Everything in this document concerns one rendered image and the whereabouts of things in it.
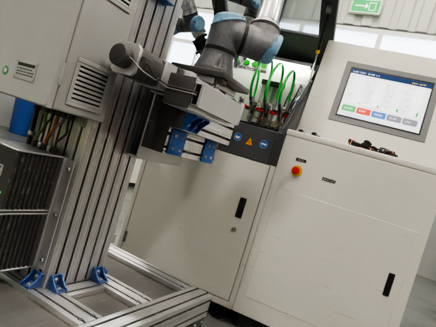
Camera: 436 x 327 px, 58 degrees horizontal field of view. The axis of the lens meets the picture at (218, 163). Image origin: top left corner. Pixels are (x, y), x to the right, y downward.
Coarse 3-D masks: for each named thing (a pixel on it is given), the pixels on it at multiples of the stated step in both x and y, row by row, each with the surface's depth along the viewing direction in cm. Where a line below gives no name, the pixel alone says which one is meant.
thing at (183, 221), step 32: (192, 160) 202; (224, 160) 196; (160, 192) 206; (192, 192) 201; (224, 192) 195; (256, 192) 190; (128, 224) 211; (160, 224) 205; (192, 224) 199; (224, 224) 194; (160, 256) 204; (192, 256) 198; (224, 256) 193; (224, 288) 192
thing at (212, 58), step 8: (208, 48) 140; (216, 48) 139; (224, 48) 139; (200, 56) 141; (208, 56) 139; (216, 56) 139; (224, 56) 140; (232, 56) 142; (200, 64) 139; (208, 64) 138; (216, 64) 138; (224, 64) 139; (232, 64) 143; (232, 72) 143
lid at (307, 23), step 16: (224, 0) 232; (288, 0) 214; (304, 0) 210; (320, 0) 206; (336, 0) 200; (288, 16) 223; (304, 16) 218; (320, 16) 212; (336, 16) 208; (288, 32) 231; (304, 32) 227; (320, 32) 220; (288, 48) 239; (304, 48) 234
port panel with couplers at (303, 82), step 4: (296, 76) 241; (292, 80) 242; (296, 80) 241; (300, 80) 240; (304, 80) 239; (296, 84) 241; (304, 84) 239; (296, 88) 241; (300, 88) 240; (304, 88) 239; (288, 92) 242; (296, 92) 241; (300, 92) 240; (292, 96) 241; (296, 96) 240; (292, 100) 241; (296, 100) 240; (292, 108) 241
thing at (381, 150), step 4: (348, 140) 186; (352, 140) 185; (364, 140) 186; (368, 140) 185; (352, 144) 185; (356, 144) 186; (360, 144) 187; (364, 144) 184; (368, 144) 184; (364, 148) 186; (368, 148) 181; (372, 148) 182; (376, 148) 182; (380, 148) 184; (384, 148) 183; (380, 152) 181; (384, 152) 180; (388, 152) 181; (392, 152) 181; (396, 156) 177
